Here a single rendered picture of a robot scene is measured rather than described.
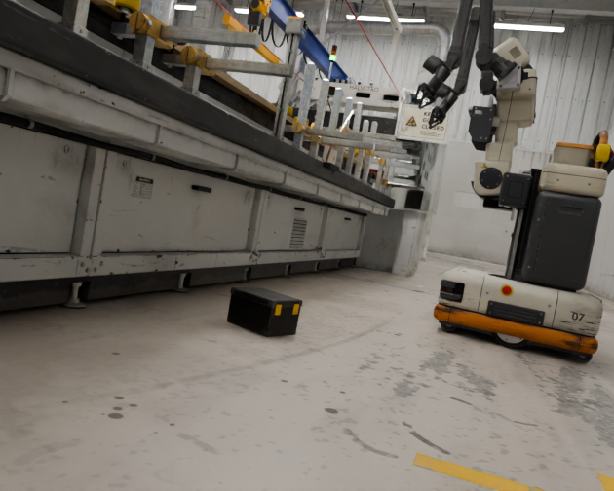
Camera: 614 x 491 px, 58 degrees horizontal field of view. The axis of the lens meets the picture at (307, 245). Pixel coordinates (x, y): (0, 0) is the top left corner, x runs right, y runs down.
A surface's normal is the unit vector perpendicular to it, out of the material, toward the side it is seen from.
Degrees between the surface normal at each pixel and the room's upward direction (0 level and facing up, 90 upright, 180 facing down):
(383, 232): 90
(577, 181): 90
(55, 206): 90
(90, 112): 90
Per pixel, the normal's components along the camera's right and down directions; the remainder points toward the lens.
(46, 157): 0.93, 0.18
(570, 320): -0.33, -0.01
